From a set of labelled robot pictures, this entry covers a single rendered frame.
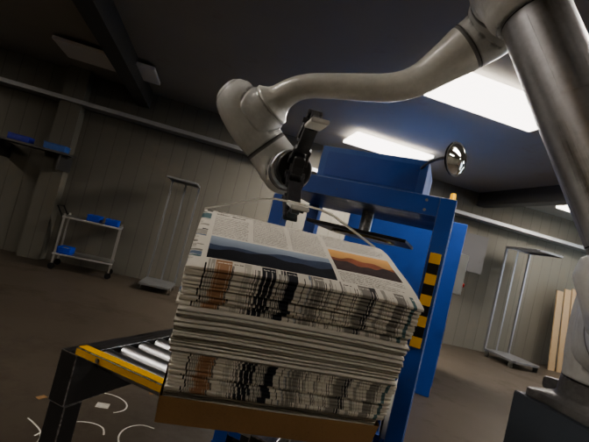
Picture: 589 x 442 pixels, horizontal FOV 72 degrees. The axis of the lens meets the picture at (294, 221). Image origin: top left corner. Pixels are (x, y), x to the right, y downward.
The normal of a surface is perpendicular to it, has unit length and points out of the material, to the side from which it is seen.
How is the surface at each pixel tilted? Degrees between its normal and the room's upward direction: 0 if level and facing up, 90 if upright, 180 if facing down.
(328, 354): 112
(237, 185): 90
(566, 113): 101
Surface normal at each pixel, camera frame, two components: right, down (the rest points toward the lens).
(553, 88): -0.79, 0.00
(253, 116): -0.04, 0.23
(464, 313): 0.21, 0.00
